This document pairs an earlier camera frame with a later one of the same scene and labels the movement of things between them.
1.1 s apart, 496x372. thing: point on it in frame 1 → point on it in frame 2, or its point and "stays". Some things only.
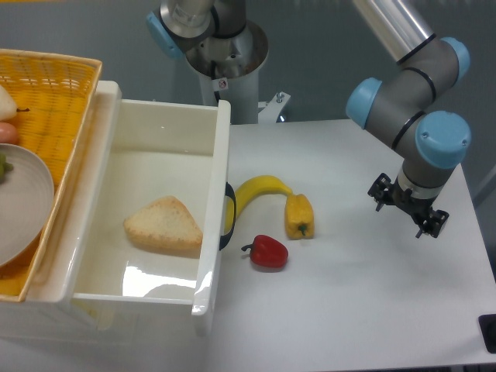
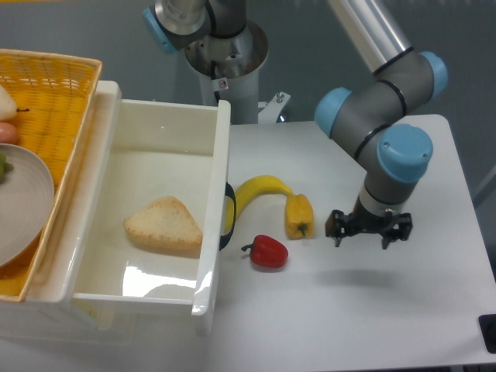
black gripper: x=418 y=207 → x=362 y=221
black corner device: x=487 y=326 stays
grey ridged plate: x=26 y=203 stays
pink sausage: x=8 y=133 stays
